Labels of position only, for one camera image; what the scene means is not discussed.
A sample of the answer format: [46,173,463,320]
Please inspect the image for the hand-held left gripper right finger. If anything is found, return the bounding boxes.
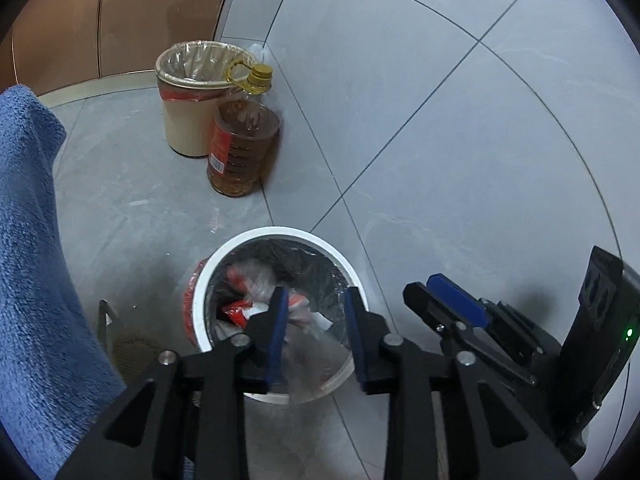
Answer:
[344,286,577,480]

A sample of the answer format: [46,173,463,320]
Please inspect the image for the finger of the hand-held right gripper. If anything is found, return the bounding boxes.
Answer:
[426,273,491,331]
[403,282,539,387]

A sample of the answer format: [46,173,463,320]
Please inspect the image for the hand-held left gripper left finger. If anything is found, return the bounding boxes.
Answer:
[57,285,292,480]

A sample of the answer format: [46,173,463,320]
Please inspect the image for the white trash bin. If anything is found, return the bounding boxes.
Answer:
[191,226,372,406]

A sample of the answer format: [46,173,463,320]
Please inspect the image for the beige trash bin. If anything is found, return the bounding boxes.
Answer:
[154,40,257,159]

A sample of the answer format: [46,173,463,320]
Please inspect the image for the red white wrapper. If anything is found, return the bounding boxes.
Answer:
[220,259,313,328]

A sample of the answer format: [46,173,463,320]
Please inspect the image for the black bin liner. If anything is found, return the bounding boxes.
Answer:
[209,241,352,356]

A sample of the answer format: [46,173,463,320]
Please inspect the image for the red plastic bag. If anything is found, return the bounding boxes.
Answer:
[180,257,211,347]

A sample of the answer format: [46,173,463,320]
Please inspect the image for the black metal table leg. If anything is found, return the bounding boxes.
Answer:
[97,300,120,353]

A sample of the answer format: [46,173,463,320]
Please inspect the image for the cooking oil bottle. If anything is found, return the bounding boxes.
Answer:
[206,60,284,199]

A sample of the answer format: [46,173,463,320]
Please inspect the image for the blue towel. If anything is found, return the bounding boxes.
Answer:
[0,84,197,480]

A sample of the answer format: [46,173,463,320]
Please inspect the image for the tall brown cabinet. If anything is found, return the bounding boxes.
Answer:
[0,0,242,109]

